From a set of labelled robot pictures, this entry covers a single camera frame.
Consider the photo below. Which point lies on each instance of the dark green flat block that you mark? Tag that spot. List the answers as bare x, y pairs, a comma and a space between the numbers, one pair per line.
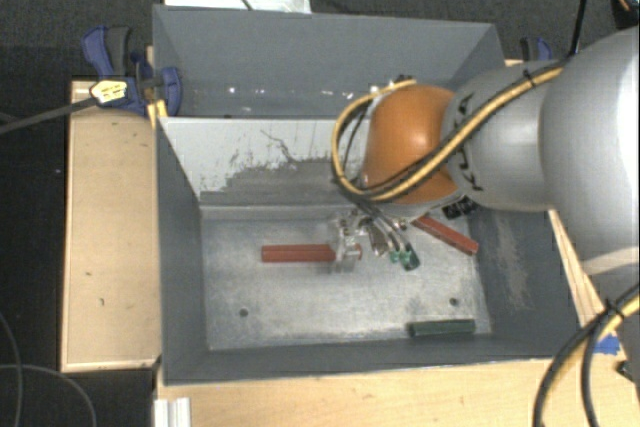
442, 329

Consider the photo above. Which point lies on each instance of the black cylinder on white bracket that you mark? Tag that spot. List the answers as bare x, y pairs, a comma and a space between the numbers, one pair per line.
460, 209

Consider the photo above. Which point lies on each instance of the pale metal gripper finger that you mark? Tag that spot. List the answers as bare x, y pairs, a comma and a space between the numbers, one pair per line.
343, 235
344, 265

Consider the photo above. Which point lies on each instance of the pale wood flat board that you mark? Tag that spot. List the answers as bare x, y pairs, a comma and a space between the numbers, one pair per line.
112, 235

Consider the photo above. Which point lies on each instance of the red-brown block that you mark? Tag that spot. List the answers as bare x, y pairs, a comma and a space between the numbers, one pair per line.
450, 236
297, 253

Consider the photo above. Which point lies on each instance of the grey metal bin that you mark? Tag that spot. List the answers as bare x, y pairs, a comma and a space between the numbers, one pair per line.
310, 305

